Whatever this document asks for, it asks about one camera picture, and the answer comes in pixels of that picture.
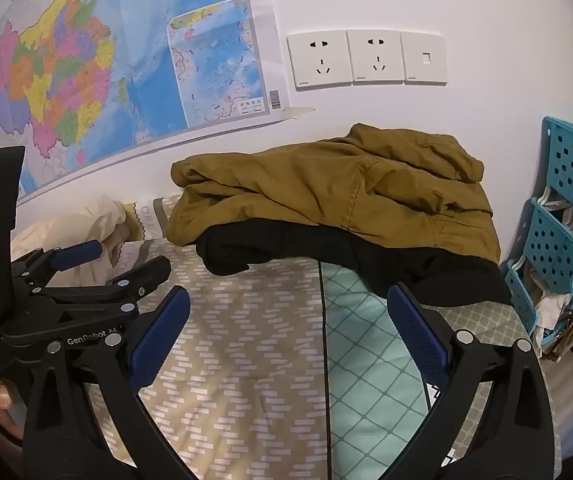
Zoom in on colourful wall map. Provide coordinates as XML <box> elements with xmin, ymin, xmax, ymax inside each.
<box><xmin>0</xmin><ymin>0</ymin><xmax>317</xmax><ymax>206</ymax></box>

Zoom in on blue plastic basket rack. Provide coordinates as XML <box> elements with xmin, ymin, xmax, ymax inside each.
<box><xmin>531</xmin><ymin>200</ymin><xmax>573</xmax><ymax>362</ymax></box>

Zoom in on black garment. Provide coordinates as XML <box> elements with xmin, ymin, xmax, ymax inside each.
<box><xmin>196</xmin><ymin>220</ymin><xmax>513</xmax><ymax>307</ymax></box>

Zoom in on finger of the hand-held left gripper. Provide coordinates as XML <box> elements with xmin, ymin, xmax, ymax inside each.
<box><xmin>31</xmin><ymin>256</ymin><xmax>171</xmax><ymax>318</ymax></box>
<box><xmin>10</xmin><ymin>240</ymin><xmax>104</xmax><ymax>286</ymax></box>

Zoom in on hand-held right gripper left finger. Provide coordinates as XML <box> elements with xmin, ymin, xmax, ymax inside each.
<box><xmin>22</xmin><ymin>285</ymin><xmax>192</xmax><ymax>480</ymax></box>

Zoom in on white wall socket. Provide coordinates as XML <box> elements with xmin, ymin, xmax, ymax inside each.
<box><xmin>286</xmin><ymin>30</ymin><xmax>354</xmax><ymax>92</ymax></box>
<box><xmin>345</xmin><ymin>29</ymin><xmax>408</xmax><ymax>86</ymax></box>

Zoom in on cream cloth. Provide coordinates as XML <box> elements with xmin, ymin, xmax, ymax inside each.
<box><xmin>11</xmin><ymin>197</ymin><xmax>142</xmax><ymax>306</ymax></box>

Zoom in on mustard brown pants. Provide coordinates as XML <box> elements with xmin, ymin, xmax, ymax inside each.
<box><xmin>166</xmin><ymin>122</ymin><xmax>501</xmax><ymax>263</ymax></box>

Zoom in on white wall data plate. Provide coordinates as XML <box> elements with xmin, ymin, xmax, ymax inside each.
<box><xmin>400</xmin><ymin>31</ymin><xmax>449</xmax><ymax>86</ymax></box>

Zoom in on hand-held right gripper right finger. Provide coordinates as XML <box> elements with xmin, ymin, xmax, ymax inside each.
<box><xmin>381</xmin><ymin>282</ymin><xmax>556</xmax><ymax>480</ymax></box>

